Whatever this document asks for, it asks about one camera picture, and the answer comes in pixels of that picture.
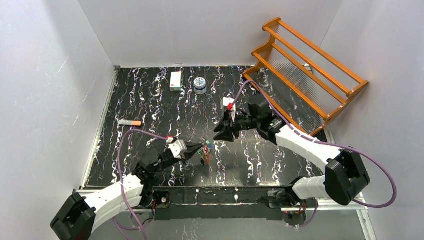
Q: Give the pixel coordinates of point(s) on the orange wooden shoe rack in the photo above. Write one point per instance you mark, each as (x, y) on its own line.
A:
(309, 86)

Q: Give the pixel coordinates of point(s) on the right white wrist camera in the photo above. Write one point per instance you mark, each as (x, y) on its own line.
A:
(228, 105)

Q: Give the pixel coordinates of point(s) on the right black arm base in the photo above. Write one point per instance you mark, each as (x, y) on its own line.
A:
(281, 199)

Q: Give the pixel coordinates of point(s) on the white small box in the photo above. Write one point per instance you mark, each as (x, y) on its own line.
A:
(176, 81)

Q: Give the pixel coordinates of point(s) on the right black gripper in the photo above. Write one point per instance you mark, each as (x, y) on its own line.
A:
(232, 125)

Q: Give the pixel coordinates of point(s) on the metal keyring with red handle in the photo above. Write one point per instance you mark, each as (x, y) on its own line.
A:
(205, 153)

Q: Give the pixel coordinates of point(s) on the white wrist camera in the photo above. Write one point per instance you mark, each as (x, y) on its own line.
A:
(228, 105)
(178, 148)

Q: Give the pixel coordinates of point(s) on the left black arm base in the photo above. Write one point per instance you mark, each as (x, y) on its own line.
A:
(156, 199)

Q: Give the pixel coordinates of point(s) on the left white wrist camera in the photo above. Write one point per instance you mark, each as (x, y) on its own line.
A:
(178, 148)

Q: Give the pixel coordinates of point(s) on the aluminium rail frame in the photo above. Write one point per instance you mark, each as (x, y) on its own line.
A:
(238, 203)

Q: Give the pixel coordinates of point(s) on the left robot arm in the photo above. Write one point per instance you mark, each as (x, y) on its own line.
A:
(81, 215)

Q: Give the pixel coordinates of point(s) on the white orange marker tube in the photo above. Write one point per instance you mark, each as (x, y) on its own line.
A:
(130, 123)

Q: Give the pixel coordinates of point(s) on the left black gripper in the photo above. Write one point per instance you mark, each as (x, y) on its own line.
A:
(173, 159)

